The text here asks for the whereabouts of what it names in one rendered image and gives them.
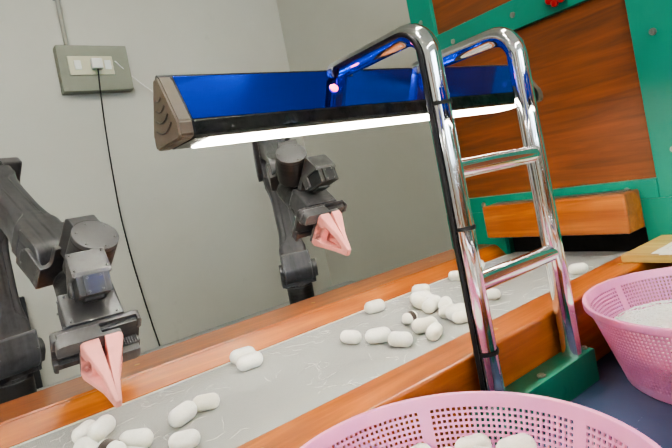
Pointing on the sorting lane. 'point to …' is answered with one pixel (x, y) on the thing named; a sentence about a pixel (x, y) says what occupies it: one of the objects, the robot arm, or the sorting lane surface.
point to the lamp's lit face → (336, 127)
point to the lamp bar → (308, 99)
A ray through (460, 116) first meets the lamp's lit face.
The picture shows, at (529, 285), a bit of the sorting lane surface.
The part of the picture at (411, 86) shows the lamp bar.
